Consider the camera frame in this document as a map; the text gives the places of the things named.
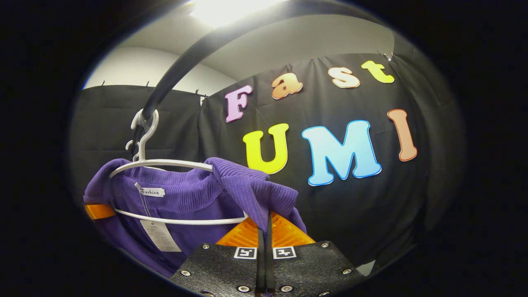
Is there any purple knit cardigan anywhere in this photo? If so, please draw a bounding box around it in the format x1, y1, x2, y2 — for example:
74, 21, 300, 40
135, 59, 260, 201
82, 157, 308, 279

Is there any black backdrop cloth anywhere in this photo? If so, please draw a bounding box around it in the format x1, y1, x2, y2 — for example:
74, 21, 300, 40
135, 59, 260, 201
70, 39, 467, 285

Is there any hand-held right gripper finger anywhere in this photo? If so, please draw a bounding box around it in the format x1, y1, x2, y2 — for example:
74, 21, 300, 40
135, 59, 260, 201
170, 217, 265, 297
265, 211, 365, 297

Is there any black metal clothes rack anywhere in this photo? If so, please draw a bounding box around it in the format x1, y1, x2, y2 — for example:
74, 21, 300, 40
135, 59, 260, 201
130, 0, 392, 159

